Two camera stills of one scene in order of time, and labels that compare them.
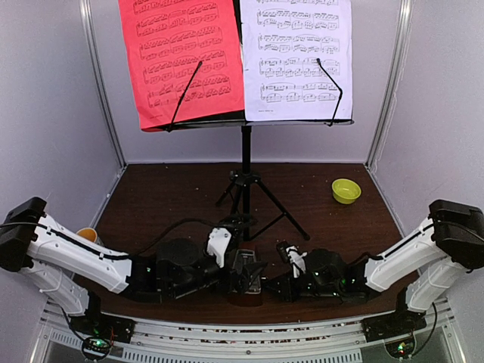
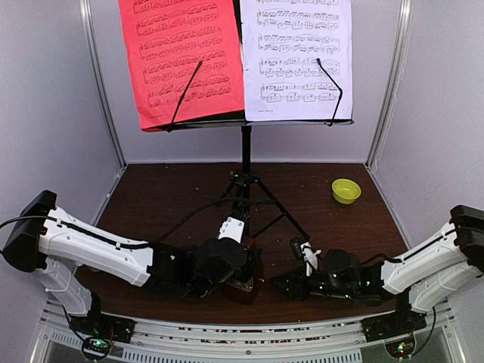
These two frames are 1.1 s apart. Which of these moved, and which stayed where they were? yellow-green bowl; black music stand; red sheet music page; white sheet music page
Moved: black music stand
Stayed: yellow-green bowl; red sheet music page; white sheet music page
